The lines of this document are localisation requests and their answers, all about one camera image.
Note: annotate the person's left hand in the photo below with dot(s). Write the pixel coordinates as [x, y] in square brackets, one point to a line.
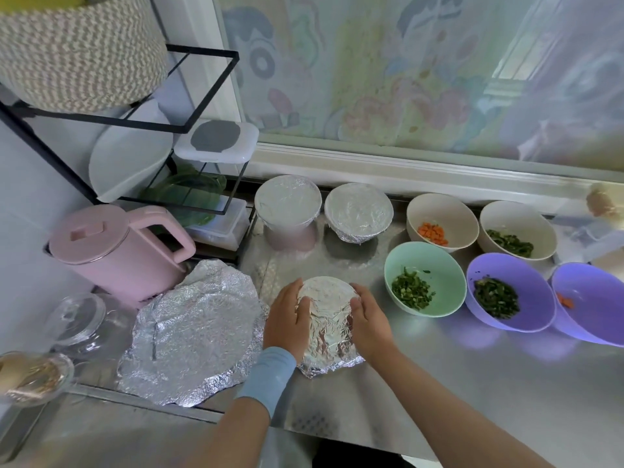
[289, 326]

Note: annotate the person's right hand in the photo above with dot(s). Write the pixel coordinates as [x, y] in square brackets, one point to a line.
[372, 326]

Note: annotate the foil-covered bowl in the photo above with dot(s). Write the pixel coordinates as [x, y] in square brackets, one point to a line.
[330, 321]
[359, 211]
[288, 201]

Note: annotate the mint green bowl chopped greens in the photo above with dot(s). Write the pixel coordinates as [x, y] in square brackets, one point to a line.
[426, 278]

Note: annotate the pink bowl with greens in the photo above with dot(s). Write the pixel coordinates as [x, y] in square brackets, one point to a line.
[291, 239]

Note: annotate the stack of aluminium foil sheets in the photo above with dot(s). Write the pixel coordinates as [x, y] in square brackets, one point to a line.
[190, 331]

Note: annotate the white bowl carrot pieces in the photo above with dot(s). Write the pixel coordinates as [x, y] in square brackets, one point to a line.
[444, 214]

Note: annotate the purple bowl chopped greens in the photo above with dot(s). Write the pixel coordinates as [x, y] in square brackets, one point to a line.
[511, 292]

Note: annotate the beige bowl with greens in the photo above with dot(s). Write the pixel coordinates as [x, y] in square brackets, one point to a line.
[519, 224]

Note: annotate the purple bowl carrot pieces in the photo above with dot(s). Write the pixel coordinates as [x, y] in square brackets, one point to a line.
[593, 309]

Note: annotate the person's left forearm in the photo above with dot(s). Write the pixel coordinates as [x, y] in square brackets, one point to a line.
[234, 435]

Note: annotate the person's right forearm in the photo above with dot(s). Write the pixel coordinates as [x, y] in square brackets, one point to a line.
[458, 419]

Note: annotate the stainless steel countertop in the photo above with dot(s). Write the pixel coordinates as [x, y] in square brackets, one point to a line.
[517, 395]

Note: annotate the light blue wristband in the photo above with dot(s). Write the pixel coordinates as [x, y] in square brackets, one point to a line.
[265, 382]

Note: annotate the clear plastic box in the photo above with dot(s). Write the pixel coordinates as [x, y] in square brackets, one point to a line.
[219, 227]

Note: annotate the black trousers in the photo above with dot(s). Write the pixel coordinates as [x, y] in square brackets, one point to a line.
[361, 455]

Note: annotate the pink electric kettle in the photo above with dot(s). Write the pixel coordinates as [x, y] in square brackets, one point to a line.
[97, 253]

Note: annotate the clear glass jar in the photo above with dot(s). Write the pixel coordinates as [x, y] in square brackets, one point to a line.
[76, 319]

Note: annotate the white plate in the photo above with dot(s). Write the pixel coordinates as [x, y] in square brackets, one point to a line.
[127, 156]

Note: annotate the window with cartoon film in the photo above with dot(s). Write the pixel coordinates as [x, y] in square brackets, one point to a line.
[429, 73]

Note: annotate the black metal rack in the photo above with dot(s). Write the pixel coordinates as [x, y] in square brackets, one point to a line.
[29, 110]

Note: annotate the yellow item in basket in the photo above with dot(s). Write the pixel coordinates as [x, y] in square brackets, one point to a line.
[39, 1]

